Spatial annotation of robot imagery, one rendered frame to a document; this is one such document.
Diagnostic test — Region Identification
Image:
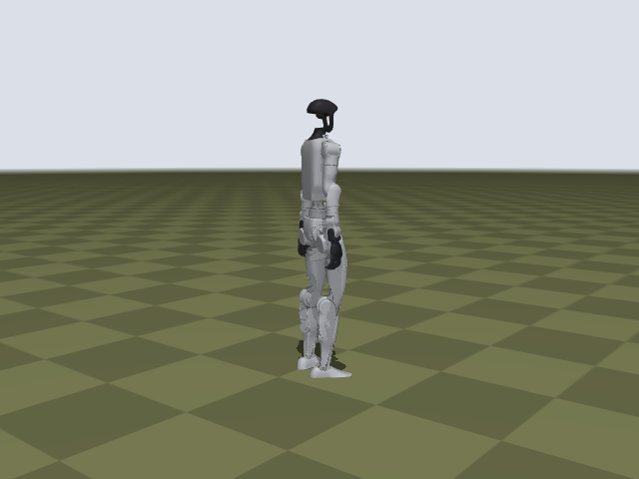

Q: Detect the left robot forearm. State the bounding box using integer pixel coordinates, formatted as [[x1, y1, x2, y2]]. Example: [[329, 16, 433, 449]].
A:
[[299, 189, 314, 224]]

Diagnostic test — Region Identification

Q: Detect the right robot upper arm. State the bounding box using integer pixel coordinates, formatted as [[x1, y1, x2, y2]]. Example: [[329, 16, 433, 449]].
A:
[[320, 142, 341, 196]]

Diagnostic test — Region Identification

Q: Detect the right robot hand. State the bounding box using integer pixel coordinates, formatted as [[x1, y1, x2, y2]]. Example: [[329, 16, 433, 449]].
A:
[[325, 229, 342, 269]]

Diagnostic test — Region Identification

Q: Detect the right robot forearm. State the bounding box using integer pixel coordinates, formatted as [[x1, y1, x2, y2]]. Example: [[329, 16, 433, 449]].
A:
[[323, 185, 341, 238]]

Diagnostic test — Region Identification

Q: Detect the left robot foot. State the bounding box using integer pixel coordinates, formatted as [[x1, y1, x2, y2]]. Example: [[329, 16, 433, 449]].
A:
[[297, 355, 331, 370]]

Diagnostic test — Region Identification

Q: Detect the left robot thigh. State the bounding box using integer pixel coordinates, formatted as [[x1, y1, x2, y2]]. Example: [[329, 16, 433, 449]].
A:
[[299, 228, 326, 307]]

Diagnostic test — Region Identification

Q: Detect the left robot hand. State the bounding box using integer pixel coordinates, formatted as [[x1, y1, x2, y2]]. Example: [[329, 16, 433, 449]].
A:
[[298, 220, 310, 257]]

